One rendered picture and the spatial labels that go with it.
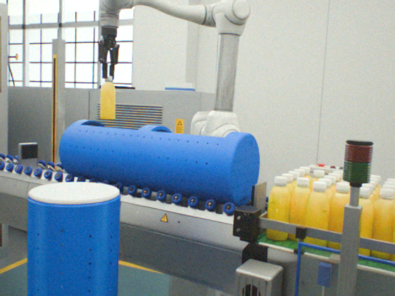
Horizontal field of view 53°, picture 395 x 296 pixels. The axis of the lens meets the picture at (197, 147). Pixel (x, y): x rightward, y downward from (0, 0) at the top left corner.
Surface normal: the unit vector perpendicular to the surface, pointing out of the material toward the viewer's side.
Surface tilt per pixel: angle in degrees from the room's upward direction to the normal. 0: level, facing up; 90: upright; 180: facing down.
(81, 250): 90
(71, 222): 90
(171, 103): 90
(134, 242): 109
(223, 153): 61
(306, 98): 90
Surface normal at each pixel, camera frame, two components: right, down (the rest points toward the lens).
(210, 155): -0.44, -0.33
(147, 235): -0.51, 0.40
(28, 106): -0.37, 0.07
